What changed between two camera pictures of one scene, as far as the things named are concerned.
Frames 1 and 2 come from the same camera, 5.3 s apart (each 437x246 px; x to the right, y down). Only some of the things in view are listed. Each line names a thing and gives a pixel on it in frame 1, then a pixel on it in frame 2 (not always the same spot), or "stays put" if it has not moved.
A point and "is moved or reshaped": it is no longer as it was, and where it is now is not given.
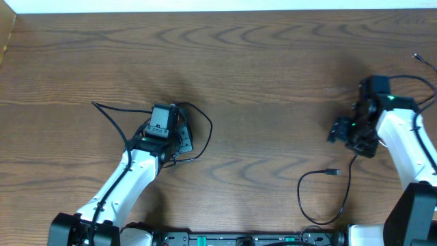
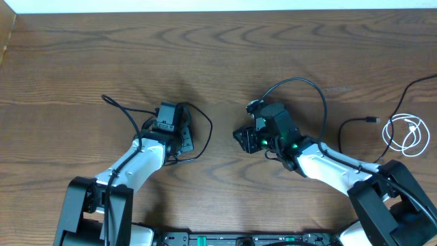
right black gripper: [340, 130] to [248, 142]
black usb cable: [337, 171] is moved or reshaped
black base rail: [304, 238] stays put
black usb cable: [176, 160] stays put
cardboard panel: [7, 18] stays put
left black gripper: [188, 141] stays put
